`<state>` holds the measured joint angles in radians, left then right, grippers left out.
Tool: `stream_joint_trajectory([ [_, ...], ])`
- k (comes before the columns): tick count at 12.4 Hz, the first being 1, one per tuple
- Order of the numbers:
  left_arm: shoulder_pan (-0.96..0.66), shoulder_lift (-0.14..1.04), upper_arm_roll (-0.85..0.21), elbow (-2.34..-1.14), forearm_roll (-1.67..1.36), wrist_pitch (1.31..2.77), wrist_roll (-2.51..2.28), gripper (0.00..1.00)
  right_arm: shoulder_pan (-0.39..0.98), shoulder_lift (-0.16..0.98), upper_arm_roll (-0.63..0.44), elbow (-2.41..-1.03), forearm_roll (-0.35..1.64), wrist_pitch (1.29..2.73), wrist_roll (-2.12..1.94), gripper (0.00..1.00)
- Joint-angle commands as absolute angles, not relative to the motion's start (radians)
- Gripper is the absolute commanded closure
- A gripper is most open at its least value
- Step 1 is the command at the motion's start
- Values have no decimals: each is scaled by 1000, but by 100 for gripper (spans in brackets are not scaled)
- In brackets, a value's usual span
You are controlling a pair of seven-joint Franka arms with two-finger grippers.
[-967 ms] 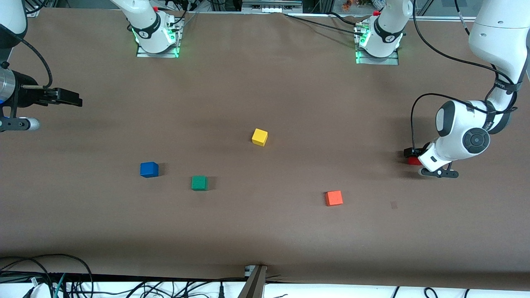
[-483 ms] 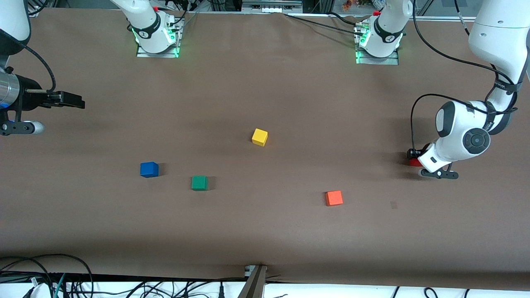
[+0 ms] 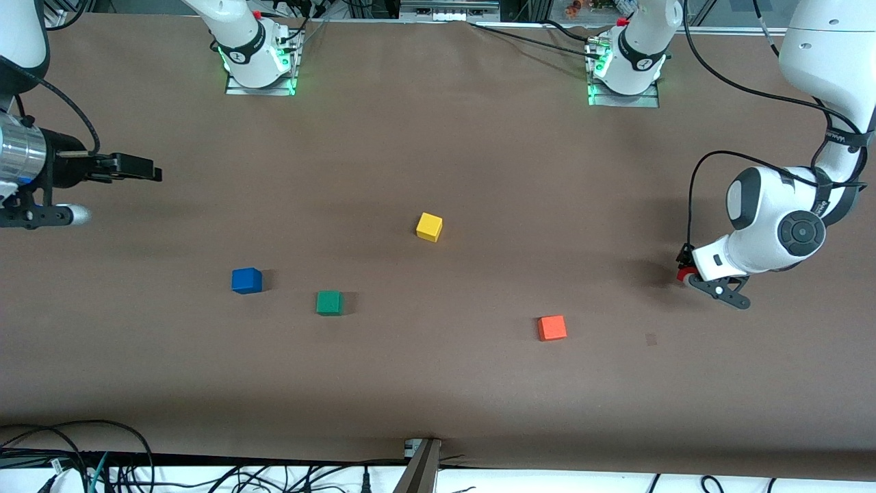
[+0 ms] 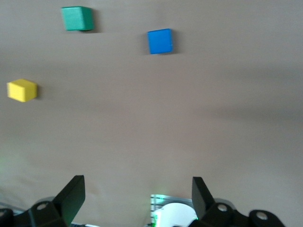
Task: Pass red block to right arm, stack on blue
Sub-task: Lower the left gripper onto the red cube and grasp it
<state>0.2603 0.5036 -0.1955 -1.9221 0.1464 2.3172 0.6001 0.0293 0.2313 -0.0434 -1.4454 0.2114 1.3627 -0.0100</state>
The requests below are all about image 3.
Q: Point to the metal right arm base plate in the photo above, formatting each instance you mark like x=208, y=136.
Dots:
x=236, y=91

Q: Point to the yellow cube block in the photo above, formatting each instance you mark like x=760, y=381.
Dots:
x=429, y=226

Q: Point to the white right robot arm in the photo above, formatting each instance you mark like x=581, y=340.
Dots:
x=239, y=48

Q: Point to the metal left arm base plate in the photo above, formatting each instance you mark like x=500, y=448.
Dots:
x=647, y=100

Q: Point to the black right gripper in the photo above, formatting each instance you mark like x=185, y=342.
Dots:
x=63, y=166

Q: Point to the blue cube block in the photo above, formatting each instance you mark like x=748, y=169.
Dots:
x=246, y=281

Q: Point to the red cube block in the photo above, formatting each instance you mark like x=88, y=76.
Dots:
x=686, y=275

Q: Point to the green cube block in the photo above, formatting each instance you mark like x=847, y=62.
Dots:
x=329, y=302

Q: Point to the aluminium frame rail piece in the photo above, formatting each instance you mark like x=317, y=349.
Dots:
x=448, y=9

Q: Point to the brown table cover sheet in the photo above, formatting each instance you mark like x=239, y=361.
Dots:
x=438, y=390

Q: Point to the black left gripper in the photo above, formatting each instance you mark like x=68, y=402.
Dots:
x=684, y=257

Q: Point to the orange cube block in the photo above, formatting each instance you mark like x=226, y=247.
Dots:
x=551, y=328

